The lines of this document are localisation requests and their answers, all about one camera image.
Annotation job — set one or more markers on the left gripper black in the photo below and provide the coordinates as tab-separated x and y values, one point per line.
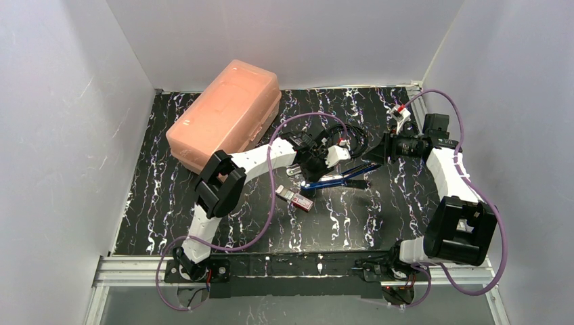
311	163

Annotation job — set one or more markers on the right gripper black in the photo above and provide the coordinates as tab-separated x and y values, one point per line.
387	149

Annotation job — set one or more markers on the beige small stapler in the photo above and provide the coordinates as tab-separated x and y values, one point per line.
294	170

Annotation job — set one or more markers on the blue stapler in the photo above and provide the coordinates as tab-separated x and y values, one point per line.
344	179

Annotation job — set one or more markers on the red white staple box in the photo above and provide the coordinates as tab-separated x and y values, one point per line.
295	199

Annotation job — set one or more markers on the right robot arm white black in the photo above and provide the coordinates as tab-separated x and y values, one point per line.
462	226

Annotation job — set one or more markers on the pink plastic storage box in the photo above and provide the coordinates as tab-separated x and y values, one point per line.
232	114

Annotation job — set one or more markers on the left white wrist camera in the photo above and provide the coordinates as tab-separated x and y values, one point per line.
335	155

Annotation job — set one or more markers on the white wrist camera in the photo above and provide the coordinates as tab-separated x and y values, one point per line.
401	115
335	155

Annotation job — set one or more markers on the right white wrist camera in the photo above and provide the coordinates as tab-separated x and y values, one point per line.
401	115

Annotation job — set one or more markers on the aluminium frame rail right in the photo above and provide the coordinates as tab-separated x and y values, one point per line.
454	189

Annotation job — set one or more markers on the aluminium frame rail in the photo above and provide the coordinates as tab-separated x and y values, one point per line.
454	189
143	270

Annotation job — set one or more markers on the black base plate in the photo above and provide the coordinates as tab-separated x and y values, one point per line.
369	275

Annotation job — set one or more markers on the aluminium frame rail front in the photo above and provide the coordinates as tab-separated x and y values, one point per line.
143	270

